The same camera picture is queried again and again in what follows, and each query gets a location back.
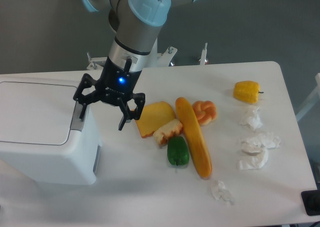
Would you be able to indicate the toast bread slice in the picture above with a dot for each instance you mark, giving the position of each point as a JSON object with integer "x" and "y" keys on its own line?
{"x": 154, "y": 116}

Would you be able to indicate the crumpled white tissue bottom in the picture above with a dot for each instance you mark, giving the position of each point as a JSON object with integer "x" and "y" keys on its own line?
{"x": 220, "y": 192}

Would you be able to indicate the crumpled white tissue top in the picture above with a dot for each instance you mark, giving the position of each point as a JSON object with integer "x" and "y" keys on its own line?
{"x": 251, "y": 118}

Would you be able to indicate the braided bread roll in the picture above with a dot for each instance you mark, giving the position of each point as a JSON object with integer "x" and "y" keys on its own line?
{"x": 205, "y": 112}

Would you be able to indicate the small crusty bread piece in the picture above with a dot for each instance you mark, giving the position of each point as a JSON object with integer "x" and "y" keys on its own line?
{"x": 167, "y": 131}

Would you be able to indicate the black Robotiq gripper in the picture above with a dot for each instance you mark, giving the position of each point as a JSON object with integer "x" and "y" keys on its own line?
{"x": 118, "y": 84}

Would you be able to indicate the white trash can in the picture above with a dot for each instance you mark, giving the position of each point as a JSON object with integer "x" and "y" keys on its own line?
{"x": 45, "y": 133}

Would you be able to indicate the crumpled white tissue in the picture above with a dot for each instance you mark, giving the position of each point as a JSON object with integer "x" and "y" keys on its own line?
{"x": 256, "y": 144}
{"x": 251, "y": 118}
{"x": 253, "y": 162}
{"x": 220, "y": 192}

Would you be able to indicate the long baguette bread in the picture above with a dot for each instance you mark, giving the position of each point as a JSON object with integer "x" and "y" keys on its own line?
{"x": 197, "y": 145}

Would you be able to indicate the white furniture at right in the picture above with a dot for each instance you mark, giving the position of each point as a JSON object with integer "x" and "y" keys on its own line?
{"x": 309, "y": 101}

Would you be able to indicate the yellow bell pepper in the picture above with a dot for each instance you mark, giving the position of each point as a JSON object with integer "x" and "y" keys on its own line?
{"x": 247, "y": 91}

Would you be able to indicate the crumpled white tissue lower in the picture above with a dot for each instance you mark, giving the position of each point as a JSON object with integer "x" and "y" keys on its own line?
{"x": 253, "y": 162}

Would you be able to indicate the crumpled white tissue middle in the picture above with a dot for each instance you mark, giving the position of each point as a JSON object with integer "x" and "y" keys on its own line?
{"x": 256, "y": 144}

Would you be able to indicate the black device at edge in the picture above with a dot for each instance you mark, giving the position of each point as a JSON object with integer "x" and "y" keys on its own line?
{"x": 311, "y": 202}

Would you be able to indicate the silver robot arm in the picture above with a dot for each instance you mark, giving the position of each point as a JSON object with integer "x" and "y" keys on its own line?
{"x": 138, "y": 24}

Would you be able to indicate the green bell pepper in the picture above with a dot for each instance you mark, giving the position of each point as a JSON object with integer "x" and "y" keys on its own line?
{"x": 177, "y": 151}

